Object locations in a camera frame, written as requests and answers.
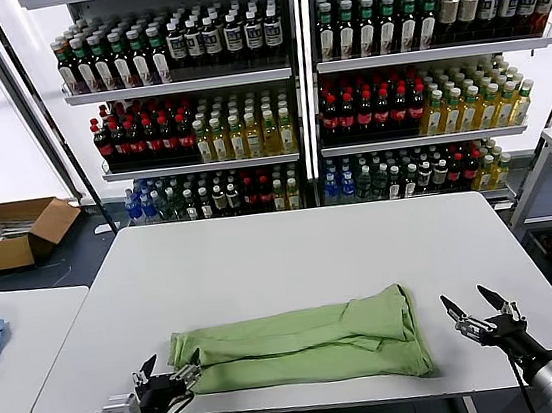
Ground grey slanted frame pole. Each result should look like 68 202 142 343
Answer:
0 0 88 217

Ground blue water bottle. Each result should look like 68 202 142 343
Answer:
138 191 160 224
322 173 343 206
338 171 359 204
123 187 143 222

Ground grey metal shelf rack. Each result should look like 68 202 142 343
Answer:
17 0 320 242
304 0 552 222

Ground dark drink bottle beige label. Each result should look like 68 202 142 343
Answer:
434 0 464 37
454 0 485 35

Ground black slanted frame pole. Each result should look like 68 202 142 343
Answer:
0 0 121 249

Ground white upright post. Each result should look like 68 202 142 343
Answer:
285 0 334 184

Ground cola bottle red cap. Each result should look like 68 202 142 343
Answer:
371 87 396 139
240 172 263 216
353 85 379 141
157 111 184 165
89 116 120 173
174 112 201 163
336 91 361 143
121 118 150 169
388 81 414 136
462 150 485 191
106 117 134 171
446 152 469 193
139 116 167 167
318 89 344 145
405 81 432 134
255 170 278 214

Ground light green t-shirt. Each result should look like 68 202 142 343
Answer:
160 278 438 408

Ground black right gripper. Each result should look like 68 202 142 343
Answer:
438 277 552 390

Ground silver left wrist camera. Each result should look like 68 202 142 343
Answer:
100 392 141 413

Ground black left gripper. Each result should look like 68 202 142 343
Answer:
129 348 210 413

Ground dark tea bottle green label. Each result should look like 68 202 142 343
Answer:
315 1 342 65
70 35 103 96
373 0 402 58
393 0 423 55
333 0 363 62
412 0 445 53
144 24 175 87
87 33 121 94
353 0 383 60
125 27 157 89
53 39 83 98
107 30 139 91

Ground dark bottle white cap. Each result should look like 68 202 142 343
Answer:
224 184 245 218
210 185 231 220
400 163 421 198
181 189 201 224
415 161 437 196
196 187 216 222
385 165 406 200
430 159 453 194

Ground yellow juice bottle white cap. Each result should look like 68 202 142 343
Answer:
271 179 290 213
489 152 516 191
226 114 250 161
456 85 486 133
192 119 217 166
285 177 305 211
509 78 540 127
493 80 523 129
419 89 449 138
472 153 501 193
208 116 233 164
260 110 284 157
243 112 267 159
439 87 467 135
475 82 505 131
276 107 300 155

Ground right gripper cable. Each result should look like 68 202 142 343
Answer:
506 354 537 413

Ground grey metal rods bundle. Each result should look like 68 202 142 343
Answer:
0 215 38 243

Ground green tinted clear bottle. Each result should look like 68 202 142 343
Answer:
371 163 393 200
354 165 377 202
151 187 175 223
166 186 189 222

